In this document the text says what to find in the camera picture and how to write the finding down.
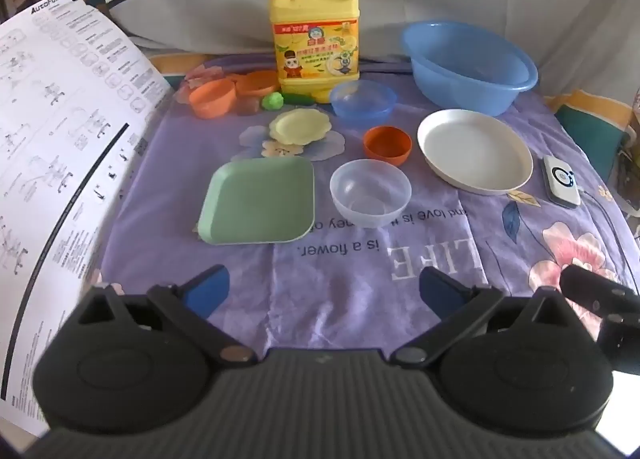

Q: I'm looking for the green square plate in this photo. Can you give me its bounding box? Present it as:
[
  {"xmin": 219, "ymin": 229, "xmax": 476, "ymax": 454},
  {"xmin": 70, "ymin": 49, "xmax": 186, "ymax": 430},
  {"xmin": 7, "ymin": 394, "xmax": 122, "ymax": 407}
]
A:
[{"xmin": 196, "ymin": 156, "xmax": 316, "ymax": 246}]

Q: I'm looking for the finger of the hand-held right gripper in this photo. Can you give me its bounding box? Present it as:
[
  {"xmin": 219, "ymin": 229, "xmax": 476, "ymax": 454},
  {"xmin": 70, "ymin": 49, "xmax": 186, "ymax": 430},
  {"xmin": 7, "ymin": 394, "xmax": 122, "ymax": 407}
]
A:
[{"xmin": 559, "ymin": 264, "xmax": 640, "ymax": 314}]

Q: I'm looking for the small blue translucent bowl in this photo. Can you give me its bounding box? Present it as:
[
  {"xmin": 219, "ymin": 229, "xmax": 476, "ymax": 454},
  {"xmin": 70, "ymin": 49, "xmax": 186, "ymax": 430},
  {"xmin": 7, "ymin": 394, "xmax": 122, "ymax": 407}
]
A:
[{"xmin": 329, "ymin": 80, "xmax": 398, "ymax": 127}]

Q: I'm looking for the printed instruction sheet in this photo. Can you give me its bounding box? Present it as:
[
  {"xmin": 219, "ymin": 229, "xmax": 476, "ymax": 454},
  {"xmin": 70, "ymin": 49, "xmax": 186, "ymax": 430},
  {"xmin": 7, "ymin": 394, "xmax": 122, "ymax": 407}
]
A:
[{"xmin": 0, "ymin": 0, "xmax": 173, "ymax": 437}]

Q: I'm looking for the purple floral printed bedsheet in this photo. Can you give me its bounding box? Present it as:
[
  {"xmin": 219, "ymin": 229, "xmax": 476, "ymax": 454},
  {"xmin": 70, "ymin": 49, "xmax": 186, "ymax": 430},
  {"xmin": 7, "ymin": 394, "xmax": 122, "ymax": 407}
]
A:
[{"xmin": 97, "ymin": 54, "xmax": 640, "ymax": 355}]

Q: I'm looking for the clear plastic bowl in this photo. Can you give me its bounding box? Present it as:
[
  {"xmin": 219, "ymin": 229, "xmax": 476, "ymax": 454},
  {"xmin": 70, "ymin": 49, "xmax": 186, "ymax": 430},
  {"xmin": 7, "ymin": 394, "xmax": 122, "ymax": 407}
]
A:
[{"xmin": 329, "ymin": 159, "xmax": 413, "ymax": 230}]

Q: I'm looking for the small orange bowl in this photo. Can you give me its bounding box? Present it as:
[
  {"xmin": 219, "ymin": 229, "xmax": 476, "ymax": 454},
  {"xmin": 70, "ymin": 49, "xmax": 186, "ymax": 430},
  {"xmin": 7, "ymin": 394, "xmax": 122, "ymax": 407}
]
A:
[{"xmin": 363, "ymin": 126, "xmax": 413, "ymax": 167}]

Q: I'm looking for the large blue plastic basin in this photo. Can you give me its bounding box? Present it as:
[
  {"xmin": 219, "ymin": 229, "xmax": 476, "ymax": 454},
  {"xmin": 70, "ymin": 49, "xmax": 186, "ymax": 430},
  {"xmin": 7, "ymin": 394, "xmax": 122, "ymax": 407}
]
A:
[{"xmin": 401, "ymin": 21, "xmax": 539, "ymax": 117}]

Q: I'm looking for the white rectangular device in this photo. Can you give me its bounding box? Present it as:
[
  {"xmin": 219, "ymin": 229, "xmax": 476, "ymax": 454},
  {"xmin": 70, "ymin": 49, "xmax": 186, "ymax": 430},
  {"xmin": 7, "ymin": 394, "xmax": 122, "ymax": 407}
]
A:
[{"xmin": 543, "ymin": 155, "xmax": 582, "ymax": 210}]

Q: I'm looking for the yellow detergent pump bottle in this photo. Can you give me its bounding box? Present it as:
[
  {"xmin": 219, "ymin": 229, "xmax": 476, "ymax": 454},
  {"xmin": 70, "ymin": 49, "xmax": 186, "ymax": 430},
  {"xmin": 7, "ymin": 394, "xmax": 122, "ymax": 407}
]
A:
[{"xmin": 256, "ymin": 0, "xmax": 362, "ymax": 98}]

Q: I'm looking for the white oval plate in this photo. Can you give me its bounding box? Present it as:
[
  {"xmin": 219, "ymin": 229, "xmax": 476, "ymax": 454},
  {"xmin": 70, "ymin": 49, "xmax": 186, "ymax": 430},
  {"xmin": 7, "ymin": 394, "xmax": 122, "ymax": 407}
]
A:
[{"xmin": 417, "ymin": 109, "xmax": 535, "ymax": 196}]

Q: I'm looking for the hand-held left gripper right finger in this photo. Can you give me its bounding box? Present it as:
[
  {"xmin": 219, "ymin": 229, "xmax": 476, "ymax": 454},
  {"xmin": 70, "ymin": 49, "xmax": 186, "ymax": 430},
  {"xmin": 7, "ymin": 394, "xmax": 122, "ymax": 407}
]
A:
[{"xmin": 390, "ymin": 266, "xmax": 576, "ymax": 367}]

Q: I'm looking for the yellow flower-shaped plate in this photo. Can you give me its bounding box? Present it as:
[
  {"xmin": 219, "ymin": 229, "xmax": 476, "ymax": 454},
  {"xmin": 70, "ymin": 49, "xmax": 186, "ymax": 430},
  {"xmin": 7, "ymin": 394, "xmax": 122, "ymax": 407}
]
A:
[{"xmin": 268, "ymin": 108, "xmax": 333, "ymax": 146}]

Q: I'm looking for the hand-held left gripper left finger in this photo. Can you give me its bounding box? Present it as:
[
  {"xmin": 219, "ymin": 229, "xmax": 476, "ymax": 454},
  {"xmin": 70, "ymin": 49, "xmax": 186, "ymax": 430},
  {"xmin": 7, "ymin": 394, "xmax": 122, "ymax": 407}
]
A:
[{"xmin": 75, "ymin": 264, "xmax": 253, "ymax": 367}]

